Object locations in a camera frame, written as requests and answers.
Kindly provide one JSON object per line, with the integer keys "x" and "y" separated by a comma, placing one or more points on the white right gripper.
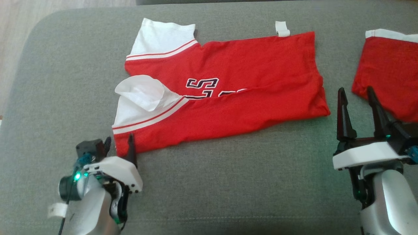
{"x": 365, "y": 155}

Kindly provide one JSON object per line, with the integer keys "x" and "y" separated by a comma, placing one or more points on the red jersey with white sleeves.
{"x": 245, "y": 111}

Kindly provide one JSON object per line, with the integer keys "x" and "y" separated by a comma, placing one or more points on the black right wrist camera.
{"x": 403, "y": 133}

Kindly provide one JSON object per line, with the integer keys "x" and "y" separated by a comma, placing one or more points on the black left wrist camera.
{"x": 89, "y": 147}

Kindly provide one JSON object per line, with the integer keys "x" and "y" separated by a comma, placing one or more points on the grey fabric sofa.
{"x": 228, "y": 195}

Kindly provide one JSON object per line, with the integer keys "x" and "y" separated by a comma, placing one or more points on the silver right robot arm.
{"x": 388, "y": 202}

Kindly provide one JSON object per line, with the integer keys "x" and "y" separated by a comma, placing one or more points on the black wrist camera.
{"x": 89, "y": 147}
{"x": 403, "y": 133}

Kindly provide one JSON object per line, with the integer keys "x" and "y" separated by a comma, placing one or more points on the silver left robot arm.
{"x": 88, "y": 212}

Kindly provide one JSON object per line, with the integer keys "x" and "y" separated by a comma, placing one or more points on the red shorts with white waistband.
{"x": 388, "y": 71}

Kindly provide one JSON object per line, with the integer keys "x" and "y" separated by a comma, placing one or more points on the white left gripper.
{"x": 120, "y": 169}

